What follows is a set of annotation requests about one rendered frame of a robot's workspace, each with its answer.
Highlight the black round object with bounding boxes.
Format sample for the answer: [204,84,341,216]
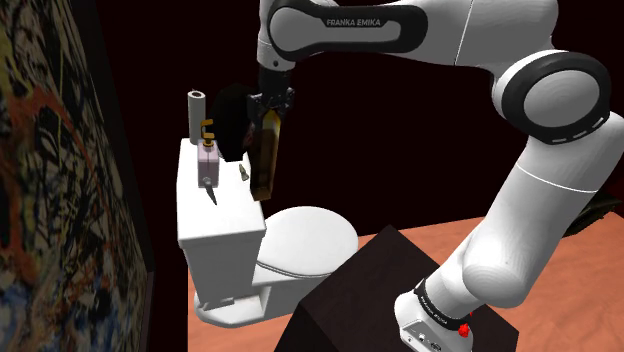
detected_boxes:
[211,83,258,164]

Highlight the brown glass bottle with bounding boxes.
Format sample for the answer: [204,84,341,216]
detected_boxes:
[249,108,284,203]

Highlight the white paper roll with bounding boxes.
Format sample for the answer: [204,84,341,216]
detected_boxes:
[187,89,207,146]

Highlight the pink soap dispenser gold pump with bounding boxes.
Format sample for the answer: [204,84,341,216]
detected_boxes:
[196,118,221,189]

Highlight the dark grey pointed tool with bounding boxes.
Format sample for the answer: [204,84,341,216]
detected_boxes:
[203,177,220,206]

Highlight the white toilet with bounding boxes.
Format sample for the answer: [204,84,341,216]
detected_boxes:
[175,137,361,329]

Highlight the dark robot stand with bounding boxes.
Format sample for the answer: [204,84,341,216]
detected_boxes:
[273,224,521,352]

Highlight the abstract wall painting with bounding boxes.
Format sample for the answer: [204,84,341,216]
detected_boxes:
[0,0,157,352]

